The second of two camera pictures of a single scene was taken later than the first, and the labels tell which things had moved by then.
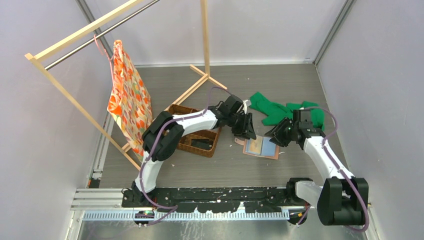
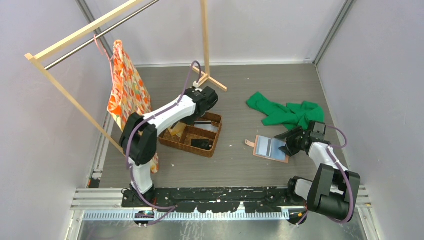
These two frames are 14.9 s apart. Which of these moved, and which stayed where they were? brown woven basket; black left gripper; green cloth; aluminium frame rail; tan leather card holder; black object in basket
Moved: tan leather card holder; black left gripper
Stayed: aluminium frame rail; green cloth; black object in basket; brown woven basket
